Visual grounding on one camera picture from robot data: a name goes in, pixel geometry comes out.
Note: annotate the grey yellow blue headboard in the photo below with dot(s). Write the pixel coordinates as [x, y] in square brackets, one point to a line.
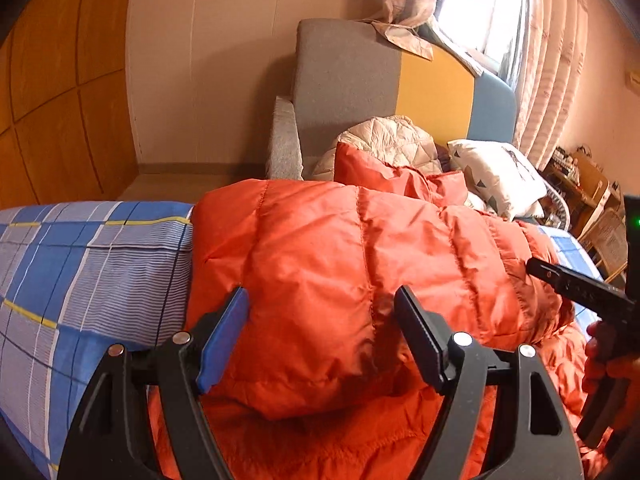
[350, 85]

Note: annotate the pink patterned curtain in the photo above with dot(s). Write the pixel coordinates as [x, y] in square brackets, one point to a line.
[550, 60]
[407, 0]

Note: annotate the wooden shelf with small items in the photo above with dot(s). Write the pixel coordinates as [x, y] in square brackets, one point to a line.
[590, 180]

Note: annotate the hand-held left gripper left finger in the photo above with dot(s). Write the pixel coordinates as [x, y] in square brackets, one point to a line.
[223, 341]

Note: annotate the grey fabric bed side panel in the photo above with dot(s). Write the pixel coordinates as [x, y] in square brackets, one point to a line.
[285, 140]

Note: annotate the white electric fan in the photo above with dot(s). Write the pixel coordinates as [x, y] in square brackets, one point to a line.
[555, 205]

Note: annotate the window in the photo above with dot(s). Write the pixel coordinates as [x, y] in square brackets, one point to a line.
[485, 5]

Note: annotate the wall air conditioner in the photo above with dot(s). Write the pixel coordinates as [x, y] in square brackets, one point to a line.
[634, 79]

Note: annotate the white triangle print pillow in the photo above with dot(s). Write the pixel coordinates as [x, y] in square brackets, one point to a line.
[495, 175]

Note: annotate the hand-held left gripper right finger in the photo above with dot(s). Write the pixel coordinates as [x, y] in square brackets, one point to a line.
[419, 336]

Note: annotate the beige quilted cushion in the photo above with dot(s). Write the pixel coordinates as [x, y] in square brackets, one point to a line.
[385, 135]

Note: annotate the wicker chair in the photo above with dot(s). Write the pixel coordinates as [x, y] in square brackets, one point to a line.
[607, 240]

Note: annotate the person's right hand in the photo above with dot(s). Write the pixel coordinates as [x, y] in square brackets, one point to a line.
[595, 350]

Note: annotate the orange puffer jacket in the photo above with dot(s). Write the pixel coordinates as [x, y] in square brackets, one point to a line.
[325, 270]

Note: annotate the blue plaid bed sheet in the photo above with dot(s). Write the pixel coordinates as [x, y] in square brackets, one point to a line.
[75, 280]

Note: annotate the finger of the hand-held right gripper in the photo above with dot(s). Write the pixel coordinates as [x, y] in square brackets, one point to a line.
[575, 285]

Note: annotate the wooden wardrobe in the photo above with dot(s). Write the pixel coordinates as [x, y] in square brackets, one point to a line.
[60, 85]

